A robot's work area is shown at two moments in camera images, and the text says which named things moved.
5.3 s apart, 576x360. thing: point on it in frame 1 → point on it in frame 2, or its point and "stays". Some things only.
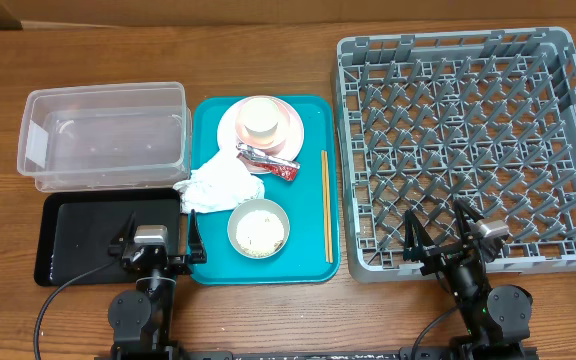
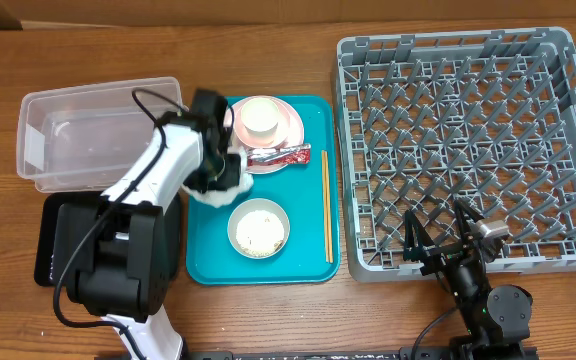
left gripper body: (178, 265) → (219, 172)
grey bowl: (258, 228) stays
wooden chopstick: (324, 201) stays
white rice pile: (260, 233) stays
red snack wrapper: (284, 168) → (288, 155)
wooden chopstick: (328, 204) stays
